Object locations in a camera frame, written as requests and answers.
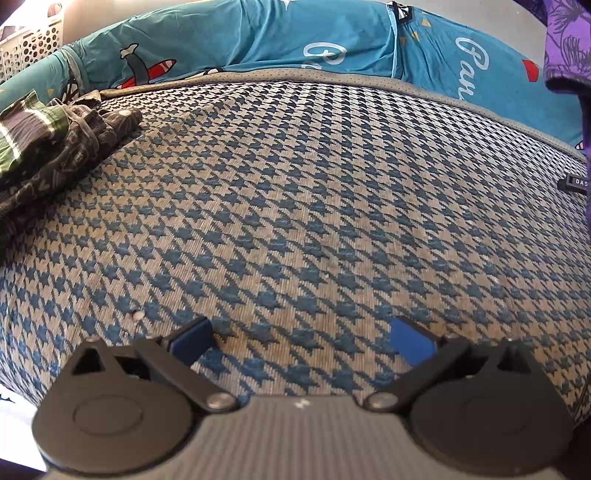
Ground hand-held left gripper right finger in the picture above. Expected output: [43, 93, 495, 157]
[364, 316, 539, 412]

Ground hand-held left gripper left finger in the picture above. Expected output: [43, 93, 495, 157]
[60, 316, 238, 414]

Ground purple floral dress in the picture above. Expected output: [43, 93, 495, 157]
[544, 0, 591, 90]

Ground dark grey patterned garment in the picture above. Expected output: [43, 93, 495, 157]
[0, 90, 144, 224]

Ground green striped folded shirt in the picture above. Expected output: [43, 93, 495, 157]
[0, 90, 72, 178]

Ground blue printed bedsheet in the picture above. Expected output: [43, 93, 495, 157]
[0, 0, 591, 151]

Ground white laundry basket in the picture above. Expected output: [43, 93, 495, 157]
[0, 4, 66, 85]

